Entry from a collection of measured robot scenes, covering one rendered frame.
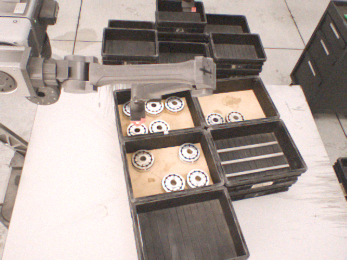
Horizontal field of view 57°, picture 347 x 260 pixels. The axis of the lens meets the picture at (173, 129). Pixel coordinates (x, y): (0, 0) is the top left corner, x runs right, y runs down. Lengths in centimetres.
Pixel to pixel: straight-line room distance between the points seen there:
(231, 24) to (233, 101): 140
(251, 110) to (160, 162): 60
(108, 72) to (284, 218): 112
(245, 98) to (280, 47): 191
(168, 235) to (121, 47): 158
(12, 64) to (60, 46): 242
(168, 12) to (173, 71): 205
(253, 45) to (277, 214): 153
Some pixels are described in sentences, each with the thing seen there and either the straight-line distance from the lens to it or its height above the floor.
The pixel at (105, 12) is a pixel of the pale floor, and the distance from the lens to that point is 375.
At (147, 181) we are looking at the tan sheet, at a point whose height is 83.
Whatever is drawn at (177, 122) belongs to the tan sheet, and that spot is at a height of 83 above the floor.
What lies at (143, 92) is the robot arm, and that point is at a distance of 121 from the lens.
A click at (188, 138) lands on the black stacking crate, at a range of 153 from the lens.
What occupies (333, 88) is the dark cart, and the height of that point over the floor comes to 43.
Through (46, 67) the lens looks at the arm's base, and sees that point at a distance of 97.
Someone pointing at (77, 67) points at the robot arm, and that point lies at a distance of 98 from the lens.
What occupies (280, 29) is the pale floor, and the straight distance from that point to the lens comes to 395.
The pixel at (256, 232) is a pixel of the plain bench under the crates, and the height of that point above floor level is 70.
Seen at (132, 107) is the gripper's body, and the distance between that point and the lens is 140.
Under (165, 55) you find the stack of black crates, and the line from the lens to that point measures 267.
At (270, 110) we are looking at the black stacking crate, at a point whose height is 90.
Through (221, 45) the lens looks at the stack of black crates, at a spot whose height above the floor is 49.
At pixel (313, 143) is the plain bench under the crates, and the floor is 70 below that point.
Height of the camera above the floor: 214
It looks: 54 degrees down
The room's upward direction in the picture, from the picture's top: 10 degrees clockwise
